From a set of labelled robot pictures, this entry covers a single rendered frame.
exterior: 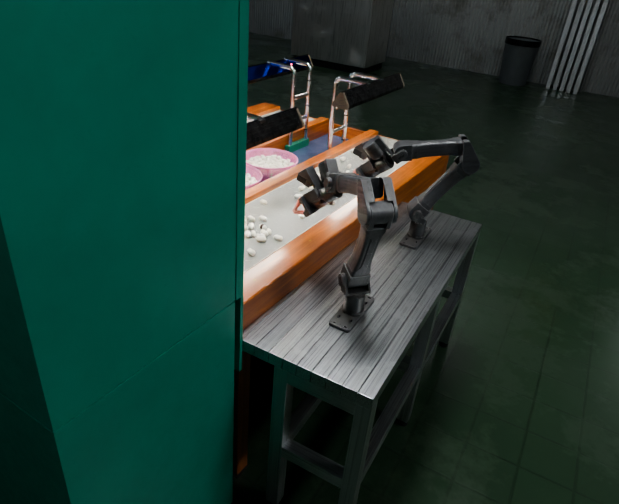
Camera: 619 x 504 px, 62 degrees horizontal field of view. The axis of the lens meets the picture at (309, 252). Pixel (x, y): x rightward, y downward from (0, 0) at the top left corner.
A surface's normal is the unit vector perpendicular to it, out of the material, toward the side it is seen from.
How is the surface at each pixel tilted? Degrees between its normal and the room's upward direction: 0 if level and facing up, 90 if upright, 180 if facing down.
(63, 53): 90
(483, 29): 90
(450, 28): 90
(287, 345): 0
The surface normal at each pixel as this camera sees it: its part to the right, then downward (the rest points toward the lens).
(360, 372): 0.08, -0.86
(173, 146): 0.84, 0.33
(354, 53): -0.49, 0.41
